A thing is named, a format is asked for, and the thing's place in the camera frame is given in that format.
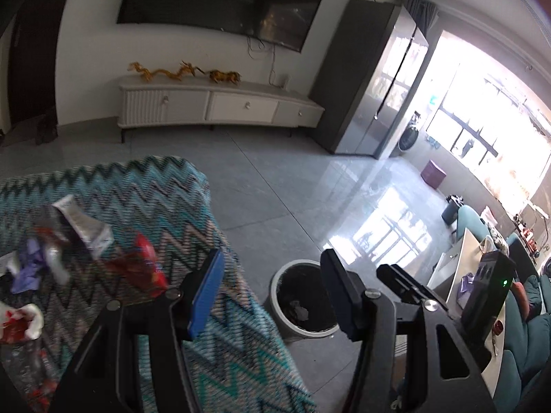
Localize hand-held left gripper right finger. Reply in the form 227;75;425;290
320;248;497;413

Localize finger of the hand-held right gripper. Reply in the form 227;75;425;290
376;264;450;311

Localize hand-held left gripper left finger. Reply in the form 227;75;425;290
49;247;227;413

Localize white trash bin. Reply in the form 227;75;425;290
270;259;345;344

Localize red snack packet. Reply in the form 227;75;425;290
107;231;169;298

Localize black and silver carton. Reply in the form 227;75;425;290
52;195;114;260

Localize purple wrapper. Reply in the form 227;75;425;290
11;238;50;294

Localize white and red wrapper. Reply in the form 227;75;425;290
0;302;44;345

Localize purple plastic bag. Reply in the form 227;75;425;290
458;273;475;306

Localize grey crumpled scrap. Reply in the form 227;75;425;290
288;301;311;321

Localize white coffee table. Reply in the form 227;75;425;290
426;226;513;388

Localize teal sofa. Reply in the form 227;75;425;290
456;204;551;413

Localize small dark bin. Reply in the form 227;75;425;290
441;195;466;224

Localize zigzag patterned table cloth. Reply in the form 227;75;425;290
0;155;319;413

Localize purple stool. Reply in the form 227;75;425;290
421;159;446;189

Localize washing machine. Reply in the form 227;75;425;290
398;112;420;153

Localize clear plastic wrapper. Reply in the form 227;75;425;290
43;241;72;285

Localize white television cabinet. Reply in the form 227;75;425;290
117;73;325;144

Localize white crumpled paper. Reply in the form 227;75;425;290
0;253;21;277

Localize grey double door fridge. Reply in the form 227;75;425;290
309;0;431;160

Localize golden tiger figurine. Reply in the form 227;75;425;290
209;70;240;85

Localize golden dragon figurine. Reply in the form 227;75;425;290
128;61;204;83

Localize pair of brown boots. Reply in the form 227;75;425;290
34;109;59;145

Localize grey curtain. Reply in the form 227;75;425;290
405;0;440;37

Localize dark brown door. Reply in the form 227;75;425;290
9;0;78;127

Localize television cables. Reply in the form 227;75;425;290
246;36;278;87

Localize black wall television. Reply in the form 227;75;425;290
117;0;331;52

